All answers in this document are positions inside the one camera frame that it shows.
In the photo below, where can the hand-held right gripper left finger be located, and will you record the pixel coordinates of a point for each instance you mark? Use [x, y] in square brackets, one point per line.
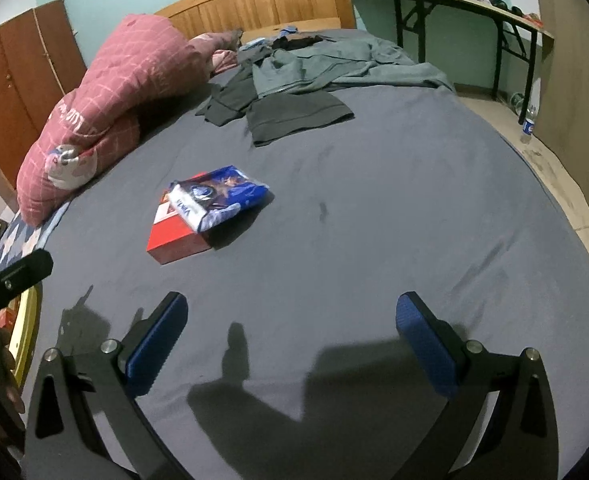
[157, 345]

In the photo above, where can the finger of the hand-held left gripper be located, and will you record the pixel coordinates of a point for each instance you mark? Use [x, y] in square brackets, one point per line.
[14, 277]

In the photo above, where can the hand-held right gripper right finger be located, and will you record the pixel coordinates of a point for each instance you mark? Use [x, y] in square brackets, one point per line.
[427, 345]

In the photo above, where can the yellow plastic tray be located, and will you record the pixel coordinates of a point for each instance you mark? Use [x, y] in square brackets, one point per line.
[28, 320]

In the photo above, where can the person's left hand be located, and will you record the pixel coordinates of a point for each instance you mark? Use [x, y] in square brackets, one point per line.
[10, 392]

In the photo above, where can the blue checkered blanket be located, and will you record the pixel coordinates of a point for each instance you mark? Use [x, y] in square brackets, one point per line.
[19, 232]

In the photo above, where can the red flat box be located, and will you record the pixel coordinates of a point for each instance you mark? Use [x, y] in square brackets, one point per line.
[174, 246]

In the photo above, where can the blue snack packet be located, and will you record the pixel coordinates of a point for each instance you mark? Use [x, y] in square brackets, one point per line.
[224, 190]

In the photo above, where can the wooden wardrobe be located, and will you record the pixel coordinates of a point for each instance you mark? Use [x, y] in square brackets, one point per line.
[19, 75]

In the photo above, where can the pink checkered quilt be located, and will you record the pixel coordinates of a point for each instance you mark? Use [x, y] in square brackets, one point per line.
[124, 70]

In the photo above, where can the plastic water bottle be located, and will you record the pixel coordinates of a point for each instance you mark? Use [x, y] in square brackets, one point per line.
[528, 127]

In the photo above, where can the grey green jacket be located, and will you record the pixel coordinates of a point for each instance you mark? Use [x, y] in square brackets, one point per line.
[324, 65]

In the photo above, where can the black cloth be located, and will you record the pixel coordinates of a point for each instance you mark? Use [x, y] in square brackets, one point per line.
[299, 41]

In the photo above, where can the wooden folding desk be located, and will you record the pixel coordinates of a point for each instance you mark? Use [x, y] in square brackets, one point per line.
[474, 2]

